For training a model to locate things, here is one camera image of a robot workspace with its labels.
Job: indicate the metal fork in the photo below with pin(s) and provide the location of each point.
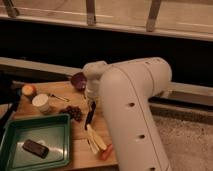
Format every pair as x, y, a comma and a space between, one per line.
58, 97

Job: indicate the dark brown sponge block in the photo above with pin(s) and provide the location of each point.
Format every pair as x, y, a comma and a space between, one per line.
35, 148

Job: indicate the orange carrot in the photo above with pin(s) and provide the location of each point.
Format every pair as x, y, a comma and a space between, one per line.
105, 154

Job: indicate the orange peach fruit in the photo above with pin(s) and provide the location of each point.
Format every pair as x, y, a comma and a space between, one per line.
29, 90

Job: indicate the wooden cutting board table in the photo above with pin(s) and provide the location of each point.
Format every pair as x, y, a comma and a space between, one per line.
82, 158

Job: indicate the black handled brush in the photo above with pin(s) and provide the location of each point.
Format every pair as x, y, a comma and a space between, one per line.
90, 114

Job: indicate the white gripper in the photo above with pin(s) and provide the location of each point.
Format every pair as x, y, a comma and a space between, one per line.
92, 90

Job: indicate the white cup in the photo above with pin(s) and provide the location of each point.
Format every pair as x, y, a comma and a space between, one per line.
41, 102

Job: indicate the green plastic tray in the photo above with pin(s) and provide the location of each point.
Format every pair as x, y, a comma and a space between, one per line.
52, 132

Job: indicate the dark red grape bunch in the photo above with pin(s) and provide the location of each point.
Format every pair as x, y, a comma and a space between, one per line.
74, 112

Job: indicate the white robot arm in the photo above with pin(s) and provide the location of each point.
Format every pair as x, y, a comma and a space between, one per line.
123, 90

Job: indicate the purple bowl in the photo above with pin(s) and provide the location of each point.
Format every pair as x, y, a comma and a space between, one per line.
78, 80

